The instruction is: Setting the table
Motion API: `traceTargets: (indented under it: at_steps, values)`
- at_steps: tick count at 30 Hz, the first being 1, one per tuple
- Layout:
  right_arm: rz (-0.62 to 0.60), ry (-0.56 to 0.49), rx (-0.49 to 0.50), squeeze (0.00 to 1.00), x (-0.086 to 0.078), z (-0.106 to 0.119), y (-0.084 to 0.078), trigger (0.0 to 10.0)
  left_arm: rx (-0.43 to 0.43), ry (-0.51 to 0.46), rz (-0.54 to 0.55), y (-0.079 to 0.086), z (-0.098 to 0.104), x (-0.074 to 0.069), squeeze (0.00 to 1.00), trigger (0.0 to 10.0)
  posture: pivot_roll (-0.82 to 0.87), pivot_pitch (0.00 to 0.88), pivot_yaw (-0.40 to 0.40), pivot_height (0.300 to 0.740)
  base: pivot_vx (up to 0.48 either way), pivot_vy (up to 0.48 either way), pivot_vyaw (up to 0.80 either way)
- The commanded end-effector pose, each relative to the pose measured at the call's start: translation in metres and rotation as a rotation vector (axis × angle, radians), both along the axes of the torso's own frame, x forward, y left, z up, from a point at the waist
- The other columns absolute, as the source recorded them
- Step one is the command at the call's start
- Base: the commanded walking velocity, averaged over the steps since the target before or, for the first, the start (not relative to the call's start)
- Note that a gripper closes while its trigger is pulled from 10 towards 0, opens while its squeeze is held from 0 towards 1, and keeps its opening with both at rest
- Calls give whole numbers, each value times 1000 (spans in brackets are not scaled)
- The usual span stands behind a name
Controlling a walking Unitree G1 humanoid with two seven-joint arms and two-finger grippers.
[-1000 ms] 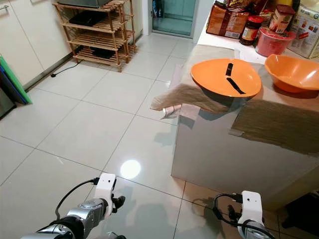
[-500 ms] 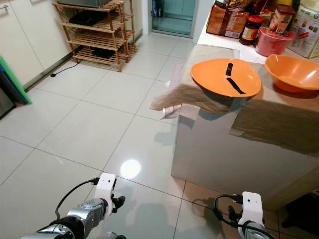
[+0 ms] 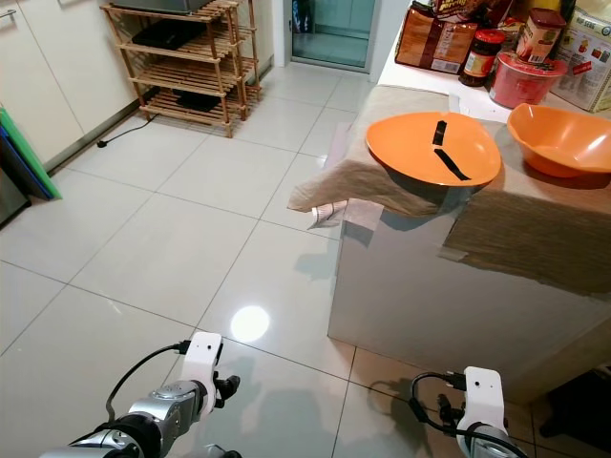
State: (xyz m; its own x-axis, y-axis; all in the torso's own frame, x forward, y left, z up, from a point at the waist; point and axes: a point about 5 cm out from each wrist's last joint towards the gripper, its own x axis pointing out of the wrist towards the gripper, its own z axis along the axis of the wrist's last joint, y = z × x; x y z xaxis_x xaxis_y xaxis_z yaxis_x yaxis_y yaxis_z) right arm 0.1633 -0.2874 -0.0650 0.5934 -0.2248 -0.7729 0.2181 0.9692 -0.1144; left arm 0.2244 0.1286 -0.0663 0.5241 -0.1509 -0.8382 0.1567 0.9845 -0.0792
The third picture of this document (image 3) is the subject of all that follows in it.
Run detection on white cabinet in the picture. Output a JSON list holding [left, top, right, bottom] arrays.
[[0, 0, 139, 175]]

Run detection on beige masking tape piece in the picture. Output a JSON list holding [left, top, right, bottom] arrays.
[[342, 198, 385, 234]]

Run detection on red and cream canister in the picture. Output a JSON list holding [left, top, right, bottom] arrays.
[[515, 9, 567, 67]]

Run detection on glass door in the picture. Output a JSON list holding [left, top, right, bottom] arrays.
[[287, 0, 379, 71]]

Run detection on dark jar with red lid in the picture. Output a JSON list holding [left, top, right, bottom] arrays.
[[459, 29, 507, 89]]

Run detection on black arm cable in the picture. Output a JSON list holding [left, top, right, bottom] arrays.
[[104, 340, 193, 422], [408, 371, 470, 438]]

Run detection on orange bowl with black tape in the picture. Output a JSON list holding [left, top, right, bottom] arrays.
[[364, 110, 504, 189]]

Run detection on red lidded plastic pot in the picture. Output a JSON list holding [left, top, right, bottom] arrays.
[[488, 50, 570, 110]]

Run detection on small flat black item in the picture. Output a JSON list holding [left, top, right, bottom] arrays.
[[170, 90, 222, 112]]

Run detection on beige burlap table cloth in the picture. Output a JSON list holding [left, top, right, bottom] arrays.
[[285, 83, 611, 294]]

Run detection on large flat black item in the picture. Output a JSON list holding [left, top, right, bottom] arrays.
[[130, 18, 207, 52]]

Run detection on green board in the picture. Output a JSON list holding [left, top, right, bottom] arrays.
[[0, 107, 64, 202]]

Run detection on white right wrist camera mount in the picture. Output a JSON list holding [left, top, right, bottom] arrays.
[[457, 365, 505, 436]]

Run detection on grey metal appliance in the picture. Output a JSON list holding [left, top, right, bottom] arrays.
[[107, 0, 217, 15]]

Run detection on steel grey appliance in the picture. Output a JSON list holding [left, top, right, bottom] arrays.
[[0, 167, 32, 227]]

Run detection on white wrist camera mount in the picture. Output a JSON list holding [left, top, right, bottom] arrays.
[[182, 330, 223, 417], [457, 365, 505, 436]]

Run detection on black power cable with plug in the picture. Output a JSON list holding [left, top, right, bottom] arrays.
[[95, 110, 146, 149]]

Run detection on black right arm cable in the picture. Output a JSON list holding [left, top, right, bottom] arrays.
[[408, 371, 470, 438]]

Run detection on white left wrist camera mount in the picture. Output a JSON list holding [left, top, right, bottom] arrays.
[[182, 330, 223, 417]]

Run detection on snack bag with yellow print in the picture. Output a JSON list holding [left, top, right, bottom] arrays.
[[412, 0, 512, 28]]

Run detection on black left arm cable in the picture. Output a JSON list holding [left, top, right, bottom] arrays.
[[104, 340, 193, 422]]

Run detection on plain orange bowl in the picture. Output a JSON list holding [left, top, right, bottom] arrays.
[[505, 101, 611, 180]]

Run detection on wooden slatted shelf rack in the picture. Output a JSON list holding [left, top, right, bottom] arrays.
[[99, 0, 262, 135]]

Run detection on brown snack bag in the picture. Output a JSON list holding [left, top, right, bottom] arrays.
[[432, 19, 478, 76], [394, 4, 448, 70]]

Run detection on blue board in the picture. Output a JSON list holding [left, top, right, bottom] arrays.
[[0, 134, 51, 202]]

